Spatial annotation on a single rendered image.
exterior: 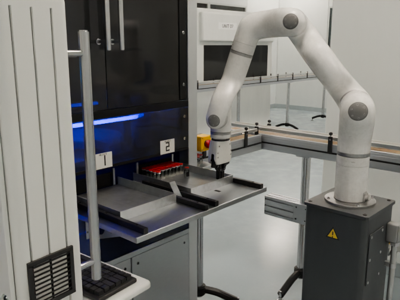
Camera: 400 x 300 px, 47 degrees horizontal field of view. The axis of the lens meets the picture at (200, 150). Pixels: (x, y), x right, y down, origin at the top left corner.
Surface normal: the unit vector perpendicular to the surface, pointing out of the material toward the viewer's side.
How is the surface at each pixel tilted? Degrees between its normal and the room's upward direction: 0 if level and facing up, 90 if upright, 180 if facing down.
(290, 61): 90
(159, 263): 90
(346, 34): 90
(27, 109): 90
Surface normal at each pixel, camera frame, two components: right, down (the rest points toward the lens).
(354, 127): -0.26, 0.76
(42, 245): 0.80, 0.13
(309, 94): -0.67, 0.16
